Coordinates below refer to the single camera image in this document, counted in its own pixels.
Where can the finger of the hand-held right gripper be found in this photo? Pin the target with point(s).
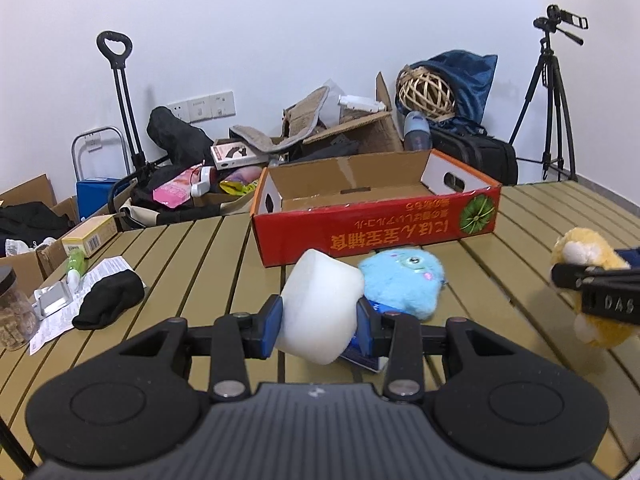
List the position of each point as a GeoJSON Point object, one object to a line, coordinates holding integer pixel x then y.
{"type": "Point", "coordinates": [631, 257]}
{"type": "Point", "coordinates": [575, 276]}

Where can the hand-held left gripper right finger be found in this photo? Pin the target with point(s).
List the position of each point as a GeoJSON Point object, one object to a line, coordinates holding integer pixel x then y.
{"type": "Point", "coordinates": [364, 330]}

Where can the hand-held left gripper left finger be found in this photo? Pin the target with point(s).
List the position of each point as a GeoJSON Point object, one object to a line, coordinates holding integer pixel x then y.
{"type": "Point", "coordinates": [272, 320]}

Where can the yellow hamster plush toy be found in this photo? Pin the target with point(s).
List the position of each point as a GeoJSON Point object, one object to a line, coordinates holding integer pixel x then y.
{"type": "Point", "coordinates": [585, 247]}

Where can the blue and white packet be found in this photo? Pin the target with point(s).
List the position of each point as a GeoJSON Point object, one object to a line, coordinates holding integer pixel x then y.
{"type": "Point", "coordinates": [370, 365]}

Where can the white foam block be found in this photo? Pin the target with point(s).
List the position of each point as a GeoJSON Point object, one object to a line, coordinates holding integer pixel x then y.
{"type": "Point", "coordinates": [320, 300]}

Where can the light blue plush toy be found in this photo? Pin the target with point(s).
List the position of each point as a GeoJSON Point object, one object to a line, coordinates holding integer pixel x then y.
{"type": "Point", "coordinates": [400, 280]}

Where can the black sock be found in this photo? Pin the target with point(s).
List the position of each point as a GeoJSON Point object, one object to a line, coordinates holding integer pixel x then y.
{"type": "Point", "coordinates": [107, 300]}

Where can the red cardboard box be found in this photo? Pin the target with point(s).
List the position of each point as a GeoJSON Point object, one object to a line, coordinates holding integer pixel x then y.
{"type": "Point", "coordinates": [380, 235]}

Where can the yellow snack packet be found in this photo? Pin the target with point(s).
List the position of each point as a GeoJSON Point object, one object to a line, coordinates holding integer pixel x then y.
{"type": "Point", "coordinates": [237, 185]}

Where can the black luggage case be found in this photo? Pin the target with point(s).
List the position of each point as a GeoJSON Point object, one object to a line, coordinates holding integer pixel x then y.
{"type": "Point", "coordinates": [480, 155]}

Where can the small white bottle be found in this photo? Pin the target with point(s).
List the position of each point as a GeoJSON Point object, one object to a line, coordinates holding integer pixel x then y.
{"type": "Point", "coordinates": [202, 182]}

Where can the pink packet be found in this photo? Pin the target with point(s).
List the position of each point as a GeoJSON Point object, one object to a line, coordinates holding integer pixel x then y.
{"type": "Point", "coordinates": [175, 187]}

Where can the white box with brown print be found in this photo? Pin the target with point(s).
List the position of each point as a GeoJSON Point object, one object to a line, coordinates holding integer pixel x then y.
{"type": "Point", "coordinates": [235, 155]}

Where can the grey-edged felt insole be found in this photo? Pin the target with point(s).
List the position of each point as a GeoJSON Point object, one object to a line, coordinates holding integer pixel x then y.
{"type": "Point", "coordinates": [305, 110]}
{"type": "Point", "coordinates": [260, 140]}

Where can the open brown cardboard box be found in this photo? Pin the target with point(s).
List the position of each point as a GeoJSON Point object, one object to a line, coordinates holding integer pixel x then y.
{"type": "Point", "coordinates": [365, 132]}

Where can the yellow carton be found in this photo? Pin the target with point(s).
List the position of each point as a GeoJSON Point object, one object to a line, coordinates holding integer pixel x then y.
{"type": "Point", "coordinates": [90, 235]}

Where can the green and white tube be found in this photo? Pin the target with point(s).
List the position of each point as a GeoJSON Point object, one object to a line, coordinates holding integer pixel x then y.
{"type": "Point", "coordinates": [76, 265]}

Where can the light blue bottle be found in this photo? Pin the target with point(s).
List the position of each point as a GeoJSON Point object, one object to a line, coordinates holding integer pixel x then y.
{"type": "Point", "coordinates": [416, 132]}

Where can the black fabric bag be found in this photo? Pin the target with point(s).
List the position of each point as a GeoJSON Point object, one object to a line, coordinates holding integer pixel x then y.
{"type": "Point", "coordinates": [175, 135]}

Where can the blue plastic box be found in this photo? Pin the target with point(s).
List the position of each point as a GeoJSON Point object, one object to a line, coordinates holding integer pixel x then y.
{"type": "Point", "coordinates": [97, 197]}

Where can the white paper leaflet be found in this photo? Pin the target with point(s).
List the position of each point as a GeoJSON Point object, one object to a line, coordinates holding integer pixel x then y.
{"type": "Point", "coordinates": [55, 330]}

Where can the silver blister pack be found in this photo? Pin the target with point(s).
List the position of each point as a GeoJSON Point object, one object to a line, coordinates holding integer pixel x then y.
{"type": "Point", "coordinates": [54, 300]}

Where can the dark blue velvet bag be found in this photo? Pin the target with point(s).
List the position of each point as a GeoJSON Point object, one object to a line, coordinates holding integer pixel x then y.
{"type": "Point", "coordinates": [472, 80]}

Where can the white plastic device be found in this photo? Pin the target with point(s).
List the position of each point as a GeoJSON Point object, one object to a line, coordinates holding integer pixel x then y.
{"type": "Point", "coordinates": [362, 103]}

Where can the wicker ball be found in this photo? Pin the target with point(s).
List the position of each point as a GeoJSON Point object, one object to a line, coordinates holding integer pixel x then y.
{"type": "Point", "coordinates": [425, 92]}

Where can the clear jar with black lid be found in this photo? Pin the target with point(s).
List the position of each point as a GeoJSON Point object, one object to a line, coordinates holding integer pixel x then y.
{"type": "Point", "coordinates": [15, 315]}

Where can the black clothing pile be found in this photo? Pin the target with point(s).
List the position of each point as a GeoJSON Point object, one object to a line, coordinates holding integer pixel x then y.
{"type": "Point", "coordinates": [30, 220]}

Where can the black hand trolley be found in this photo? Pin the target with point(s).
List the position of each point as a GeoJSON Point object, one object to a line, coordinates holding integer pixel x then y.
{"type": "Point", "coordinates": [125, 100]}

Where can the large open cardboard box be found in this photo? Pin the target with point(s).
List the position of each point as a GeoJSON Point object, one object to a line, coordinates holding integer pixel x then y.
{"type": "Point", "coordinates": [30, 190]}

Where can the black camera tripod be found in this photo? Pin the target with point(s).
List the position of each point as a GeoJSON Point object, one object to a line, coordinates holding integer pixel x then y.
{"type": "Point", "coordinates": [547, 100]}

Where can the white wall socket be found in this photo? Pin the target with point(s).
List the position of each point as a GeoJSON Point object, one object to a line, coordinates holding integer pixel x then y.
{"type": "Point", "coordinates": [200, 108]}
{"type": "Point", "coordinates": [222, 104]}
{"type": "Point", "coordinates": [178, 111]}

